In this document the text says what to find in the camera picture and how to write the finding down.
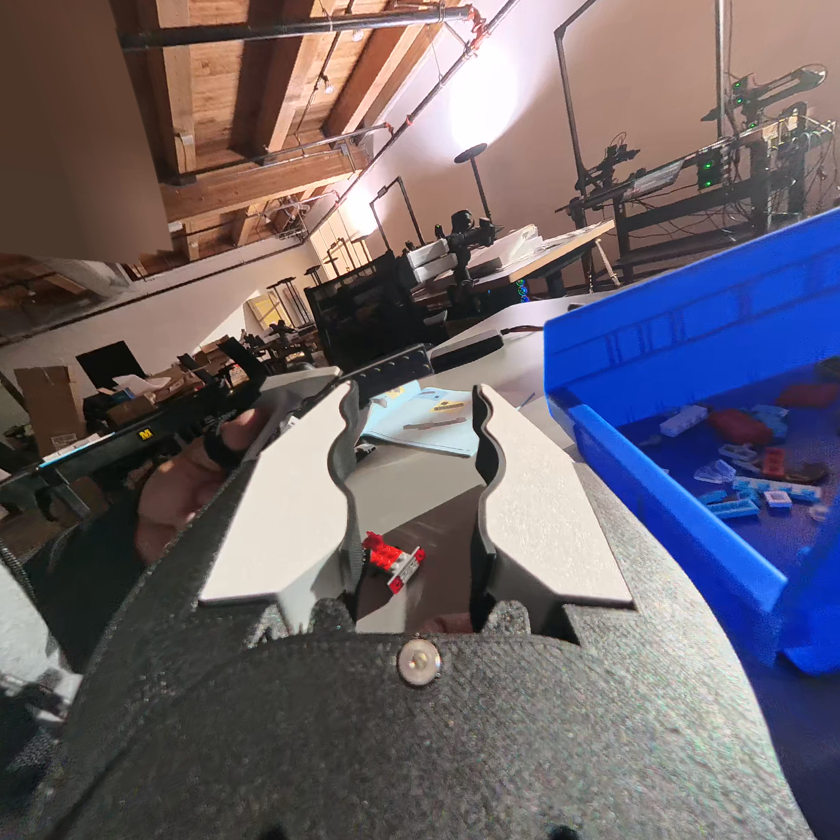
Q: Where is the black wire rack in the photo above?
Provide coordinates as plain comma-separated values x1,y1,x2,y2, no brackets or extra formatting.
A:
305,252,421,370

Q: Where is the robot workstation frame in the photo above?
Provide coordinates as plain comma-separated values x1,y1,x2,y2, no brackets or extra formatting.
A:
554,0,840,284

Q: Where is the black power strip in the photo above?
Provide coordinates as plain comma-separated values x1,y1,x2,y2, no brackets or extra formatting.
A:
430,330,506,376

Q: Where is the wooden-top table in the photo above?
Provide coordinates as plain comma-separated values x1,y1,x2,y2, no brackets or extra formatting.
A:
472,220,618,298

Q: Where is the black workbench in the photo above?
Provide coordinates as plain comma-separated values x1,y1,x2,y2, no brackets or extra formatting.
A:
36,377,263,519

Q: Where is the small red brick assembly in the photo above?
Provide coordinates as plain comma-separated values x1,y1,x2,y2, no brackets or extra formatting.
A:
361,532,427,596

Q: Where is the pile of loose toy bricks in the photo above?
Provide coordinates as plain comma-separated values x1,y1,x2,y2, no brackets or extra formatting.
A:
640,357,840,526

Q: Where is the person's left forearm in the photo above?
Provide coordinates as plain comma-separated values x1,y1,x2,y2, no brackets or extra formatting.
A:
26,499,152,664

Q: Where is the blue plastic bin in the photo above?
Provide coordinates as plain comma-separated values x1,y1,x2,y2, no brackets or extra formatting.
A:
543,209,840,678

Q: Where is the black round-base stand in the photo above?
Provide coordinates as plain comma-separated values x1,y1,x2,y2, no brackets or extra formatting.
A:
455,143,494,225

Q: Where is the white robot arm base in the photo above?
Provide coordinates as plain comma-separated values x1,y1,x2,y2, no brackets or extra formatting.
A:
403,239,460,284

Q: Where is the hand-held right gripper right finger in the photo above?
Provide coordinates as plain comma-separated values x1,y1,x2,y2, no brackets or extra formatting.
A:
471,384,634,636

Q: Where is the grey toy brick plate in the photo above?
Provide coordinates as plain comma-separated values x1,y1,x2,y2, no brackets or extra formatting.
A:
354,348,432,396

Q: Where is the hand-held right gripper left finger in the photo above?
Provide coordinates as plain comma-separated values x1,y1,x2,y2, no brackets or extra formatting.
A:
199,379,368,634

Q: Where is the grey desk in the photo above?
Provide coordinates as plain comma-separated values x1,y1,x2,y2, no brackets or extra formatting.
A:
344,292,840,840

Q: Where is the black flat screen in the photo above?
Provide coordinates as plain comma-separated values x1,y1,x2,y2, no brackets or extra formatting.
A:
75,341,149,392

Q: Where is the light blue instruction booklet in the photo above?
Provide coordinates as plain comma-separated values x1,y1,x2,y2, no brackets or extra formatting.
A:
357,387,478,458

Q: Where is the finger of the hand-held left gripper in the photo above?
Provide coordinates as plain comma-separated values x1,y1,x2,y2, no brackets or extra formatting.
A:
262,366,343,421

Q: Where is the tall cardboard box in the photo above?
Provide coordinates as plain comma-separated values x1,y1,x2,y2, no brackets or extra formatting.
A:
13,364,88,455

